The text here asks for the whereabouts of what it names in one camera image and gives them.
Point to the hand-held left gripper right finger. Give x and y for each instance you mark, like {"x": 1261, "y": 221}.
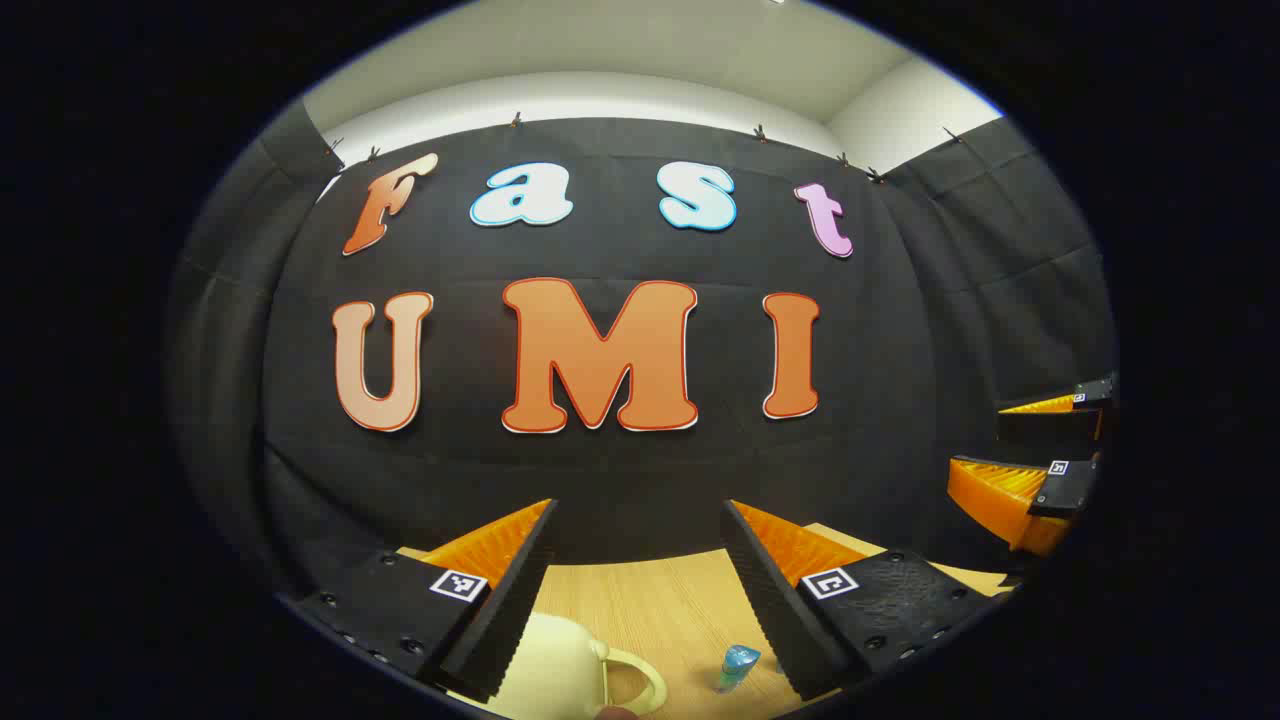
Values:
{"x": 765, "y": 590}

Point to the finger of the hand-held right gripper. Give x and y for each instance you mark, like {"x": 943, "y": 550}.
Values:
{"x": 1050, "y": 427}
{"x": 1065, "y": 490}

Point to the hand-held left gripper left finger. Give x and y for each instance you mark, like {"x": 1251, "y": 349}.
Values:
{"x": 515, "y": 590}

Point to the pale yellow suitcase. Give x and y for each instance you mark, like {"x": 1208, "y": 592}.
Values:
{"x": 550, "y": 665}

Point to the clear blue bottle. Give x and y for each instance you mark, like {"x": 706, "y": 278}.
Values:
{"x": 737, "y": 668}

